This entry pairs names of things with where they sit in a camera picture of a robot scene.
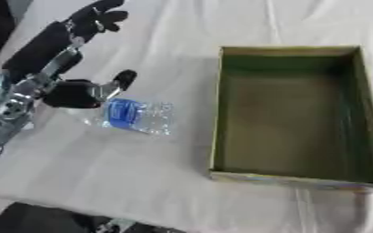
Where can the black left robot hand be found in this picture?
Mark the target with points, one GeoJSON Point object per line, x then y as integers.
{"type": "Point", "coordinates": [41, 51]}

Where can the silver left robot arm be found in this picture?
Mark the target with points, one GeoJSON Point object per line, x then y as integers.
{"type": "Point", "coordinates": [3, 115]}

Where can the cardboard box green inside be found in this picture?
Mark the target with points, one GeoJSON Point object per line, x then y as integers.
{"type": "Point", "coordinates": [296, 121]}

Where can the clear plastic bottle blue label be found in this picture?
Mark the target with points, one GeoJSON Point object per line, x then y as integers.
{"type": "Point", "coordinates": [125, 113]}

